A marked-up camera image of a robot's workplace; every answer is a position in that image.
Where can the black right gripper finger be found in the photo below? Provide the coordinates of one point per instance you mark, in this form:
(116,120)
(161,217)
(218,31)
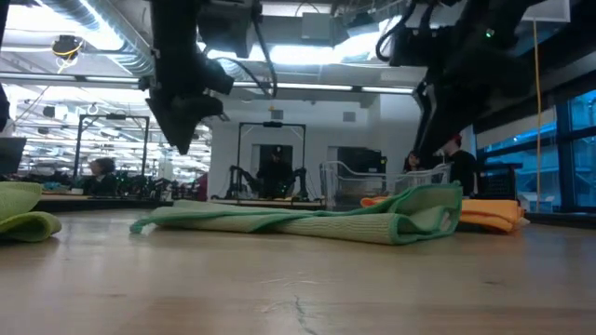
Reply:
(447,125)
(421,111)

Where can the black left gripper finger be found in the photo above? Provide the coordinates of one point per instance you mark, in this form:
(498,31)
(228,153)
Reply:
(179,125)

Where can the orange microfiber towel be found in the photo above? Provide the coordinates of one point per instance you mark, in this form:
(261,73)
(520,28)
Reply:
(489,211)

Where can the pale green microfiber towel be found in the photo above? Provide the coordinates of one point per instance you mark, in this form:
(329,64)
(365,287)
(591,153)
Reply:
(326,228)

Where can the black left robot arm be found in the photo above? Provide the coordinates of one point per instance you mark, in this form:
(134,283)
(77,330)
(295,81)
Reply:
(174,11)

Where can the lime green microfiber towel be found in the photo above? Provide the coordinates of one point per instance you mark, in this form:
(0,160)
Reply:
(23,223)

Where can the person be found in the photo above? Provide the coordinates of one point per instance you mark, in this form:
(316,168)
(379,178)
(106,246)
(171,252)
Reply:
(412,163)
(463,167)
(275,174)
(102,179)

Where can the black crate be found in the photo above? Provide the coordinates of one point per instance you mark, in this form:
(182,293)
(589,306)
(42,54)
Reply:
(498,186)

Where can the clear plastic bin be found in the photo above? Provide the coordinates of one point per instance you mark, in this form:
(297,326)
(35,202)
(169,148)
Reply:
(344,186)

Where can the long ceiling light bar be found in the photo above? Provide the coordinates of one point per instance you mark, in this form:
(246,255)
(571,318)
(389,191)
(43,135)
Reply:
(316,86)

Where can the white box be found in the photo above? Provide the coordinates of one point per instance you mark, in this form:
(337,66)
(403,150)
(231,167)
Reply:
(528,202)

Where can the black ceiling dome device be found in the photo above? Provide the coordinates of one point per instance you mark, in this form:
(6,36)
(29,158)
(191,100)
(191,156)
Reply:
(67,46)

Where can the black monitor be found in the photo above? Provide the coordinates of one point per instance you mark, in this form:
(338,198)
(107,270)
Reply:
(11,156)

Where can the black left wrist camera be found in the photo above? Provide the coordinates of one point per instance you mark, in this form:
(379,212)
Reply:
(226,25)

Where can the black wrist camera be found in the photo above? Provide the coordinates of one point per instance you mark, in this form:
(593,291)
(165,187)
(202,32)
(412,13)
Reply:
(226,25)
(410,44)

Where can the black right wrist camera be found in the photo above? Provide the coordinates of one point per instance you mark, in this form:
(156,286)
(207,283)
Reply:
(410,44)

